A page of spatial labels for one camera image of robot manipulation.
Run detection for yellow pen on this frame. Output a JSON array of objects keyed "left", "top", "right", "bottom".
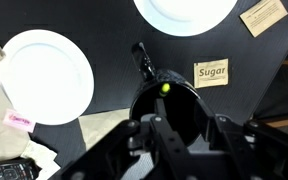
[{"left": 159, "top": 83, "right": 170, "bottom": 97}]

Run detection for brown packet at edge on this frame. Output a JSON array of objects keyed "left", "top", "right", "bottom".
[{"left": 240, "top": 0, "right": 288, "bottom": 37}]

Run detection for brown napkin by mug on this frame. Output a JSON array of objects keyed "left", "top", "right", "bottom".
[{"left": 78, "top": 108, "right": 129, "bottom": 150}]

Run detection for crumpled white tissue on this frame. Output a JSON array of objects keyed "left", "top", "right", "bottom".
[{"left": 21, "top": 140, "right": 60, "bottom": 180}]

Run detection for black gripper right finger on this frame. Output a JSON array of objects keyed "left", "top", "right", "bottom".
[{"left": 194, "top": 98, "right": 288, "bottom": 180}]

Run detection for small white plate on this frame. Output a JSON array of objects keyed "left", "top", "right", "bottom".
[{"left": 0, "top": 29, "right": 94, "bottom": 125}]

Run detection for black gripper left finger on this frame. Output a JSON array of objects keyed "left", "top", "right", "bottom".
[{"left": 145, "top": 98, "right": 198, "bottom": 180}]

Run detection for long black remote control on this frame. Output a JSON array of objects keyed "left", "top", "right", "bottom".
[{"left": 0, "top": 159, "right": 39, "bottom": 180}]

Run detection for brown napkin middle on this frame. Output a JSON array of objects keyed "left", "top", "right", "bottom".
[{"left": 0, "top": 83, "right": 31, "bottom": 163}]

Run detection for pink sweetener packet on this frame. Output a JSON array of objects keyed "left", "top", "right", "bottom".
[{"left": 3, "top": 109, "right": 35, "bottom": 133}]

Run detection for large white plate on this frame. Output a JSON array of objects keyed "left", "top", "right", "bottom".
[{"left": 133, "top": 0, "right": 238, "bottom": 37}]

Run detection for sugar packet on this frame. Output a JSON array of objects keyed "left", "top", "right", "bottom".
[{"left": 194, "top": 59, "right": 229, "bottom": 88}]

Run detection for black patterned mug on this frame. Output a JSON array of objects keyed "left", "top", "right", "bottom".
[{"left": 129, "top": 42, "right": 213, "bottom": 145}]

